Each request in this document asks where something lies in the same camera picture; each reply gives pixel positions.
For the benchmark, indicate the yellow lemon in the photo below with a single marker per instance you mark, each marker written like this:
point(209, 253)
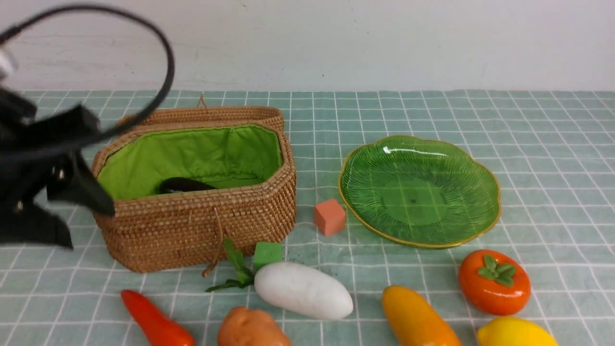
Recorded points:
point(513, 331)

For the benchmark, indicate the green foam cube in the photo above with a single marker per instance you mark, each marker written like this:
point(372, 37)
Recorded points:
point(267, 253)

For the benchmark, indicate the orange persimmon with green leaf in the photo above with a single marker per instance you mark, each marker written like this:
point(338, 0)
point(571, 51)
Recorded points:
point(494, 283)

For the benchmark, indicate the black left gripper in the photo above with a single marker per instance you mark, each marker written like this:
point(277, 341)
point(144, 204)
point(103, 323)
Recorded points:
point(66, 177)

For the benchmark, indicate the green checkered tablecloth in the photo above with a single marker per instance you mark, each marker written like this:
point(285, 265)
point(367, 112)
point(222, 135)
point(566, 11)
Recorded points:
point(553, 154)

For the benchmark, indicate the red chili pepper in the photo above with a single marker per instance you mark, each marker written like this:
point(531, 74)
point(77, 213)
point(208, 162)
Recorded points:
point(159, 329)

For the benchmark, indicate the green glass leaf plate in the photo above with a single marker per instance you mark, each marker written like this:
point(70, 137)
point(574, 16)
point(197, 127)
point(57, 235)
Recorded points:
point(420, 192)

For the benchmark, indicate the brown potato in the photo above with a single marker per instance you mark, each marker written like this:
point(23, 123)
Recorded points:
point(250, 327)

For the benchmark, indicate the orange foam cube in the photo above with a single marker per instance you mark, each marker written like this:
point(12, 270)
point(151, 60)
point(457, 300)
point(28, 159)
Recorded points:
point(329, 217)

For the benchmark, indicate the orange yellow mango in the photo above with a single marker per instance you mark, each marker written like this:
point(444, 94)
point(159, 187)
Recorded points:
point(413, 321)

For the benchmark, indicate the white radish with green leaves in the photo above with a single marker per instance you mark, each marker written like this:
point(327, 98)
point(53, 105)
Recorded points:
point(291, 286)

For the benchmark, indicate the woven rattan basket green lining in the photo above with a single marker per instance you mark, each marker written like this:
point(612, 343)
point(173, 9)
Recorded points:
point(251, 165)

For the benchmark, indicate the woven rattan basket lid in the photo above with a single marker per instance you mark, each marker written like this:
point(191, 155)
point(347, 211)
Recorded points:
point(269, 116)

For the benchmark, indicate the dark purple eggplant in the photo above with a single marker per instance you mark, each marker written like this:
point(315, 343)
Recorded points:
point(182, 185)

